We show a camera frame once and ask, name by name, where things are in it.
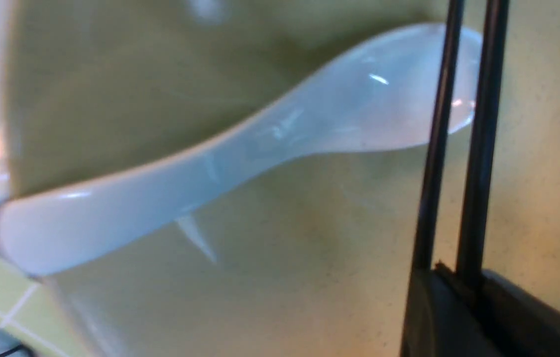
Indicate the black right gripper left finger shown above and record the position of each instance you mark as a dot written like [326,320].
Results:
[438,324]

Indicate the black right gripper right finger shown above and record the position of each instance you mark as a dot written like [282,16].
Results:
[520,324]

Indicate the tan noodle bowl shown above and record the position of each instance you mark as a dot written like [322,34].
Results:
[308,260]

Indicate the white ceramic soup spoon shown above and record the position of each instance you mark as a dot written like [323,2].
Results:
[378,96]

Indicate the green checkered tablecloth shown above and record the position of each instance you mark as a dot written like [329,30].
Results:
[30,313]

